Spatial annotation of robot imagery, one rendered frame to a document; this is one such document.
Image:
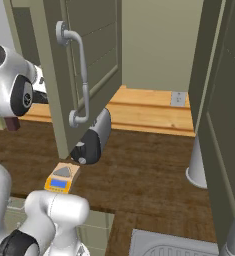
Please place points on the grey sink basin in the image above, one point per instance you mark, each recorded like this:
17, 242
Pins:
169, 243

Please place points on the grey wall socket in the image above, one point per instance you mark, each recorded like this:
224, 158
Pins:
178, 99

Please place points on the dark brown block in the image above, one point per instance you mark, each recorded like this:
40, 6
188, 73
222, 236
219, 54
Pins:
13, 124

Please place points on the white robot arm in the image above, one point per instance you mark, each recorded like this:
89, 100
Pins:
5, 86

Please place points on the olive green wall cabinet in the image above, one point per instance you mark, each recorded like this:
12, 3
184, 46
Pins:
24, 33

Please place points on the olive green cabinet door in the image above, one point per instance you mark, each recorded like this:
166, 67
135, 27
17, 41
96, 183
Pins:
102, 43
222, 110

